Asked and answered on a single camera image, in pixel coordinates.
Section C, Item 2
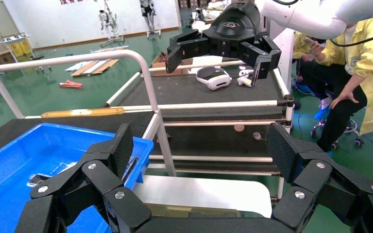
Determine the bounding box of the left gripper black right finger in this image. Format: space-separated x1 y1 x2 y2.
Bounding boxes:
267 122 373 233

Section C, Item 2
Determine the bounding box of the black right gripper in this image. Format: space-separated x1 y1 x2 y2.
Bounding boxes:
166 0 282 88

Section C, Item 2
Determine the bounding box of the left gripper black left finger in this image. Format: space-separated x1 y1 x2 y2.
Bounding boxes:
14 123 152 233

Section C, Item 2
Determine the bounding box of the white VR headset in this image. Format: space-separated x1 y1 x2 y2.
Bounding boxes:
195 67 232 91

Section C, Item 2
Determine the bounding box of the white VR controller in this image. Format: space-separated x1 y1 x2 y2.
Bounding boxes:
237 66 254 87

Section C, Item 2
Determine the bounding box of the cart with black top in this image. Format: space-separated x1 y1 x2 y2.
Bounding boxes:
104 58 295 200

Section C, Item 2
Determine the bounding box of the wheeled metal stool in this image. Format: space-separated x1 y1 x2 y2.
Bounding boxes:
311 117 364 150

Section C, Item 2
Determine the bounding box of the open brown cardboard box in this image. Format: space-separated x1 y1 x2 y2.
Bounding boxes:
151 51 194 76

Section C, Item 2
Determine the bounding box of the long yellow wooden strip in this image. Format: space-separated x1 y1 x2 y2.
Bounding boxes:
40 107 126 118

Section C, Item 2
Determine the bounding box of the blue plastic bin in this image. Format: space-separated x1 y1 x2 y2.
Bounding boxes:
0 123 154 233

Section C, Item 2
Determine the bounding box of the humanoid robot on stand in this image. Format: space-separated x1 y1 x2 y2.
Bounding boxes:
139 0 161 37
98 0 124 41

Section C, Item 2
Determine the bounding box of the red tool on floor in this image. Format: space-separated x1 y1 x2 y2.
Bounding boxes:
59 80 83 89

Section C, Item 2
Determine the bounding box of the wooden plank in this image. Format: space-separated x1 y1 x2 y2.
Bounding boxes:
71 60 101 77

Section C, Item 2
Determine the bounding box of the brown cardboard sheet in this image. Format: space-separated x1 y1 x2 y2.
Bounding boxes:
91 59 119 75

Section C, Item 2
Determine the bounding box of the white tube railing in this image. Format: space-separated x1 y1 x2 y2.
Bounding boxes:
0 50 177 178

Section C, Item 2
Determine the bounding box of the yellow caution sign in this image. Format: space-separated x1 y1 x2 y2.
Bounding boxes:
19 40 32 55
10 42 24 58

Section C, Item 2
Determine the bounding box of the small brown cardboard box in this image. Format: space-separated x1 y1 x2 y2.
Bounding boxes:
0 50 17 65

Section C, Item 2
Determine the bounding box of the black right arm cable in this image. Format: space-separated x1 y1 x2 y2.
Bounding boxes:
329 28 373 48

